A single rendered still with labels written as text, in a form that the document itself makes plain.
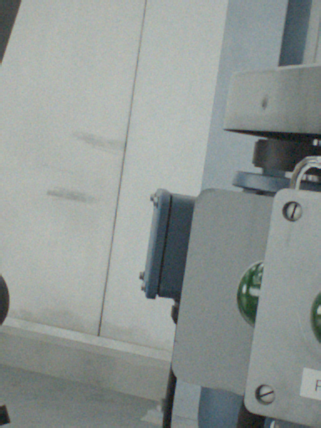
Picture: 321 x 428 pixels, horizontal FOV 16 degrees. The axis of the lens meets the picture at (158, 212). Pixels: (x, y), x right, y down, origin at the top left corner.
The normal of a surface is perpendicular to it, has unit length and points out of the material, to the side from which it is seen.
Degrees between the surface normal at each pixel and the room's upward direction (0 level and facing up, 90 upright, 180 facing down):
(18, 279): 90
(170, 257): 90
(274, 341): 90
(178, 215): 90
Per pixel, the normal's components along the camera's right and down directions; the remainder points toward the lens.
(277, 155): -0.71, -0.07
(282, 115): -0.95, -0.12
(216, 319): -0.39, 0.00
